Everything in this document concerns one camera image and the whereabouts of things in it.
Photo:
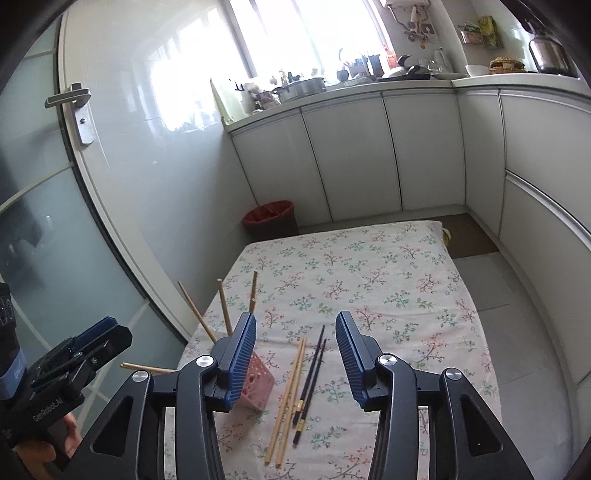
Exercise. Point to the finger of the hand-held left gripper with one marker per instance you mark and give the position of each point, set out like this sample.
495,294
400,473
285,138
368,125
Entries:
97,326
113,341

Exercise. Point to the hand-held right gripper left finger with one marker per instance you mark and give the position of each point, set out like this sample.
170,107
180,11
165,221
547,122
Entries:
242,350

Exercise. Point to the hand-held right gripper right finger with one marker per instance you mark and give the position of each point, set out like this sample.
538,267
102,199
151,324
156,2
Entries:
348,355

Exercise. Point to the pink perforated utensil holder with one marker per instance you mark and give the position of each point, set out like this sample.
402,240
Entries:
258,383

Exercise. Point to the black chopstick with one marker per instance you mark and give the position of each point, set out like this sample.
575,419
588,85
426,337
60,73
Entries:
310,392
309,374

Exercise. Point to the person's left hand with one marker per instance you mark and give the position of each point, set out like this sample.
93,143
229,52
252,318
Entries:
41,459

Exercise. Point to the floral tablecloth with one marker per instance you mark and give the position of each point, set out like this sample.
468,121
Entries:
369,277

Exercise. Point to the frosted glass door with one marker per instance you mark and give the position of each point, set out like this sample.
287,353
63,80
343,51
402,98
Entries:
55,221

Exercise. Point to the red trash bin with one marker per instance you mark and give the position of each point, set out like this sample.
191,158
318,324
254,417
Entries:
270,219

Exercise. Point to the yellow stool edge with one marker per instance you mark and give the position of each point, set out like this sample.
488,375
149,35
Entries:
446,234

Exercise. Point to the brown floor mat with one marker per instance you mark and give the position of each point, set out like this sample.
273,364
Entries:
471,235

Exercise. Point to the white cabinet with hinged doors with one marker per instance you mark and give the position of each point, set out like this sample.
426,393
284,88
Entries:
351,157

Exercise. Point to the pale cutting board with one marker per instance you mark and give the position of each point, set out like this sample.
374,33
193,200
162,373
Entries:
220,104

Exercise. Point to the small floral pot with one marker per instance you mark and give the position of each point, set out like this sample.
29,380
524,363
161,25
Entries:
265,99

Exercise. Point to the wide steel pot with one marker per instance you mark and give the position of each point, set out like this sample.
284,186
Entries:
300,88

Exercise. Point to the white cabinet with drawers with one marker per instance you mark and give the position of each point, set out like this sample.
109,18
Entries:
540,161

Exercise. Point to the dark utensil caddy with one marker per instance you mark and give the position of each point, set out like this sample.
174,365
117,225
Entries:
367,67

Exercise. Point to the black wok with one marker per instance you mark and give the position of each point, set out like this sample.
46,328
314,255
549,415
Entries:
408,71

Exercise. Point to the red bottle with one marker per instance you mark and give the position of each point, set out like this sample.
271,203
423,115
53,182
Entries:
390,57

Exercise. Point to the glass pitcher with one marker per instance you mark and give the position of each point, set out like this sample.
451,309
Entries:
441,62

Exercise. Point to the white bowl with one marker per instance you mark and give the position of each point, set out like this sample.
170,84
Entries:
477,70

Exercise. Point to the kitchen window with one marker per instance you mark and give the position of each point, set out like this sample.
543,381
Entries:
314,32

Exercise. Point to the woven basket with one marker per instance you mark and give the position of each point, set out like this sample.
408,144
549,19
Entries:
508,65

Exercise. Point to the water heater pipes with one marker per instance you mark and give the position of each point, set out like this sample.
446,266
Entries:
418,25

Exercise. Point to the yellow packet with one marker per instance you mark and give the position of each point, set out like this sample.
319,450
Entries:
489,31

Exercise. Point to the white water heater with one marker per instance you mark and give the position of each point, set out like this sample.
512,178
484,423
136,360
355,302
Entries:
406,3

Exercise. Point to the steel kettle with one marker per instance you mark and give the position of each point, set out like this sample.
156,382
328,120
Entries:
549,53

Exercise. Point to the metal wall rack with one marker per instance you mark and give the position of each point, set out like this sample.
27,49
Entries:
470,34

